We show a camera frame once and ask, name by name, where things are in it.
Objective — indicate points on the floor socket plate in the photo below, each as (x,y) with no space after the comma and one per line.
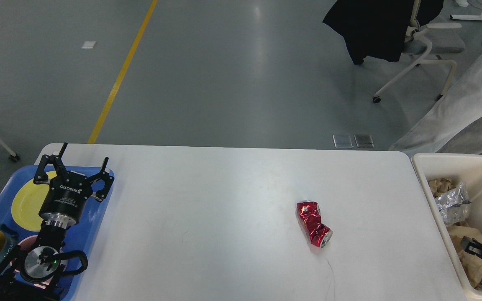
(343,141)
(364,141)

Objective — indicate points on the right floor socket plate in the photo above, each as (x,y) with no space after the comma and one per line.
(364,141)

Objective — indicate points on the brown paper ball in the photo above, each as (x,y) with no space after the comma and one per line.
(472,266)

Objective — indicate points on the person in light trousers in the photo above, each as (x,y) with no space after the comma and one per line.
(454,124)

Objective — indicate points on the white plastic bin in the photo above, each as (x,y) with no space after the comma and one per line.
(458,167)

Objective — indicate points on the yellow plastic plate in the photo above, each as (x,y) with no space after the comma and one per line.
(27,200)

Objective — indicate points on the aluminium foil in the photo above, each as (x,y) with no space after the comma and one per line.
(454,205)

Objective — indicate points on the brown paper bag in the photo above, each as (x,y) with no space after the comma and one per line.
(457,233)

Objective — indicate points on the left floor socket plate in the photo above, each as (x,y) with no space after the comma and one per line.
(343,141)

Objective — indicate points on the white office chair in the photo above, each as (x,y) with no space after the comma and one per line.
(427,45)

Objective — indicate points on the crumpled paper in bin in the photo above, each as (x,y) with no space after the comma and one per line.
(440,186)

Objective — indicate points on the crushed red can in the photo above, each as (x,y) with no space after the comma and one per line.
(309,214)

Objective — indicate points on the black jacket on chair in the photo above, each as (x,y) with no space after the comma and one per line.
(374,28)

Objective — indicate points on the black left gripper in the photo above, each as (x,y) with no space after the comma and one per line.
(65,200)

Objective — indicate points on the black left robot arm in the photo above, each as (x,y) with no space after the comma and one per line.
(52,233)

